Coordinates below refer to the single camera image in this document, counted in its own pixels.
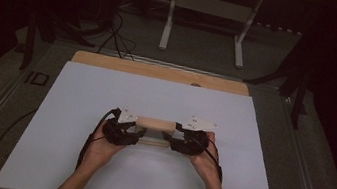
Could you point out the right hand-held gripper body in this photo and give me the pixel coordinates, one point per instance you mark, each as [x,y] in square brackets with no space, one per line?
[191,143]

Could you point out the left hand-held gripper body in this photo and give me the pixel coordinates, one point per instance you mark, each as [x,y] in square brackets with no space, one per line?
[120,134]

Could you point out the wooden picture frame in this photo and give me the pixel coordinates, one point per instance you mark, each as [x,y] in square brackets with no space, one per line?
[155,124]

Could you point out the person's right hand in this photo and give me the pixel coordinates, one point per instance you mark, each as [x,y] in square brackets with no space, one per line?
[206,164]

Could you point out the person's left hand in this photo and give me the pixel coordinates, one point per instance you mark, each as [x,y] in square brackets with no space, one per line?
[98,153]

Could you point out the white table sheet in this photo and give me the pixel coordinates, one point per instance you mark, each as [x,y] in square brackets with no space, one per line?
[88,96]

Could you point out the black rectangular floor box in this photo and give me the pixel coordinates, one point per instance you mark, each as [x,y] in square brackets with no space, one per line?
[37,78]

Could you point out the black tripod stand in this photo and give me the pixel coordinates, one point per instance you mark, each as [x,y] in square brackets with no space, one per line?
[298,100]

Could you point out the pale power strip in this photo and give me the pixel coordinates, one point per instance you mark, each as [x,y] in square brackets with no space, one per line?
[279,28]

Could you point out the white metal desk frame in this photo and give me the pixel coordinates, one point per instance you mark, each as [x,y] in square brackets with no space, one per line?
[167,23]

